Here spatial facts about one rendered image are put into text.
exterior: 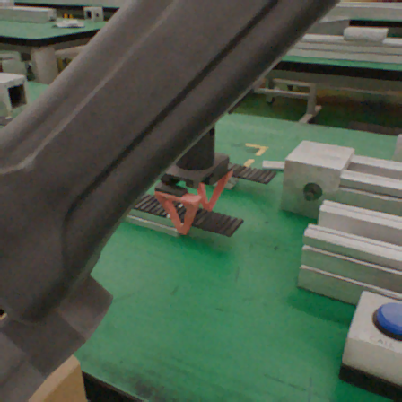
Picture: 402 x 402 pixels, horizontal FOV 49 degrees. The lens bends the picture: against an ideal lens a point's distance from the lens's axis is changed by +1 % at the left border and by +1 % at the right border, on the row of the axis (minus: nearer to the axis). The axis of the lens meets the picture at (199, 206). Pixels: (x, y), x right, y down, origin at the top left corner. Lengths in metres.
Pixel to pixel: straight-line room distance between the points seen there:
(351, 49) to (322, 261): 1.66
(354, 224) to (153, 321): 0.29
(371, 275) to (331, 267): 0.05
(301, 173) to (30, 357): 0.60
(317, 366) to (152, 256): 0.28
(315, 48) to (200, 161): 1.61
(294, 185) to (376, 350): 0.36
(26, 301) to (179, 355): 0.35
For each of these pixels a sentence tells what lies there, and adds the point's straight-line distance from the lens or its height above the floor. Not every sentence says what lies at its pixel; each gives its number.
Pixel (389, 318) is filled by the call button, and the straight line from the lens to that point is 0.47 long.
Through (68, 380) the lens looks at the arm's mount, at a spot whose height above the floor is 0.86.
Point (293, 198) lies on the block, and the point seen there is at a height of 0.81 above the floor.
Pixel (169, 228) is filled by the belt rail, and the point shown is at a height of 0.79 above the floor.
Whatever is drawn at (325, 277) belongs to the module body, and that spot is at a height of 0.81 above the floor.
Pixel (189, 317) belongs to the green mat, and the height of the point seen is 0.78.
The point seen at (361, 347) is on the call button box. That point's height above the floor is 0.83.
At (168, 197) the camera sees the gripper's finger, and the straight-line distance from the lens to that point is 0.61.
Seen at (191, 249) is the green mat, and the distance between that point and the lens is 0.65.
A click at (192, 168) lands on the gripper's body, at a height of 0.91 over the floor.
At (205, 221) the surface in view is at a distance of 0.66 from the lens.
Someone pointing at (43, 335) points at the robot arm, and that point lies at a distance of 0.18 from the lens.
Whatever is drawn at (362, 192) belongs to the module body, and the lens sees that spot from 0.73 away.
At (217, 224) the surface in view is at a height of 0.81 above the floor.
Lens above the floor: 1.15
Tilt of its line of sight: 29 degrees down
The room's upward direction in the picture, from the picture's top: straight up
